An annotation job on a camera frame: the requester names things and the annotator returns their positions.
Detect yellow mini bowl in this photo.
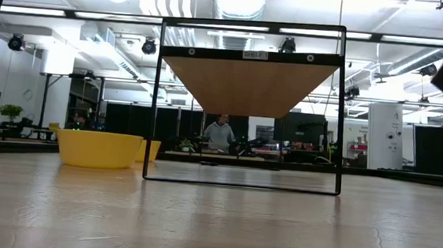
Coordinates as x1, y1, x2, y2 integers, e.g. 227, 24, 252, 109
54, 128, 145, 172
135, 139, 162, 164

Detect black overhead rig beam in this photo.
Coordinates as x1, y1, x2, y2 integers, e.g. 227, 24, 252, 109
0, 2, 443, 49

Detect white pillar cabinet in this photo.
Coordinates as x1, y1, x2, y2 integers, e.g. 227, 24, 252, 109
364, 102, 419, 173

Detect red storage bins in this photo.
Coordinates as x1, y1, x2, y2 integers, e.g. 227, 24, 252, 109
348, 141, 369, 153

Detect large black screen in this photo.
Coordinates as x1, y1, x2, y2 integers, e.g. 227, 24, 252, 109
273, 111, 328, 149

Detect white shelf label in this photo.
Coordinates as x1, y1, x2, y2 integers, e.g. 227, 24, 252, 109
242, 49, 270, 61

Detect person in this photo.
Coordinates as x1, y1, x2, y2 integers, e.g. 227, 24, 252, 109
201, 112, 239, 153
66, 107, 93, 132

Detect small green potted plant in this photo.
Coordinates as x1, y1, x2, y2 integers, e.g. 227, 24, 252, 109
177, 137, 197, 154

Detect tall green potted plant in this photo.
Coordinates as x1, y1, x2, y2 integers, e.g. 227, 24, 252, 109
0, 103, 24, 126

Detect black ceiling camera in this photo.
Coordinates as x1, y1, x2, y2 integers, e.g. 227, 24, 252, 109
280, 36, 298, 54
344, 85, 362, 101
6, 33, 28, 52
141, 38, 159, 56
419, 62, 439, 78

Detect black partition wall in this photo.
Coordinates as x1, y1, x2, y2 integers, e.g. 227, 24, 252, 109
103, 102, 251, 159
411, 124, 443, 176

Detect black aluminium table frame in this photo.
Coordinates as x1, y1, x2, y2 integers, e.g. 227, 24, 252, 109
0, 137, 443, 190

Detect black frame wooden shelf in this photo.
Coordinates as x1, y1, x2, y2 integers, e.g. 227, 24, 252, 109
141, 10, 355, 197

